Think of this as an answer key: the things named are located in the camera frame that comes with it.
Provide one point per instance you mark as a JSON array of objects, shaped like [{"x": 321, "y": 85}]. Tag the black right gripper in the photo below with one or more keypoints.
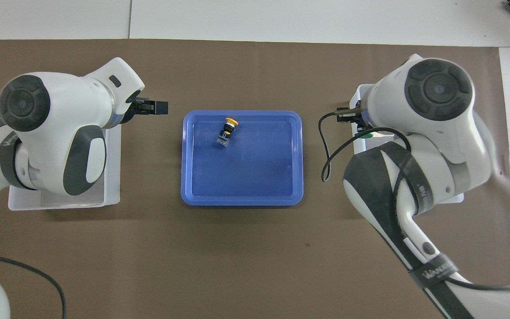
[{"x": 357, "y": 122}]

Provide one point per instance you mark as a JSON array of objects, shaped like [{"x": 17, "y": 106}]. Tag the translucent white plastic box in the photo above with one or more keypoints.
[
  {"x": 112, "y": 177},
  {"x": 356, "y": 95}
]

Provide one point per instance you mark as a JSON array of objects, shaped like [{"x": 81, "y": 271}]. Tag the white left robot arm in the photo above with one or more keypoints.
[{"x": 51, "y": 133}]

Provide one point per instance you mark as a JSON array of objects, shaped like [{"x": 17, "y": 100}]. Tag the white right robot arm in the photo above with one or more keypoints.
[{"x": 436, "y": 133}]

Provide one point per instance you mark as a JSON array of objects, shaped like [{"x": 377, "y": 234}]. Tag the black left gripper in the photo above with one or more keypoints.
[{"x": 134, "y": 108}]

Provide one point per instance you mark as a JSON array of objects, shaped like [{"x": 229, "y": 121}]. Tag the yellow push button switch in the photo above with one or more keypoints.
[{"x": 224, "y": 138}]

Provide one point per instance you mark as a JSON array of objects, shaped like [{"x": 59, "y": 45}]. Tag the brown paper table mat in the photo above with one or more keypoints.
[{"x": 255, "y": 266}]

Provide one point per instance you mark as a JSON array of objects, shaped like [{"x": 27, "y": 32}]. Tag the blue plastic tray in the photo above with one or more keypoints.
[{"x": 246, "y": 177}]

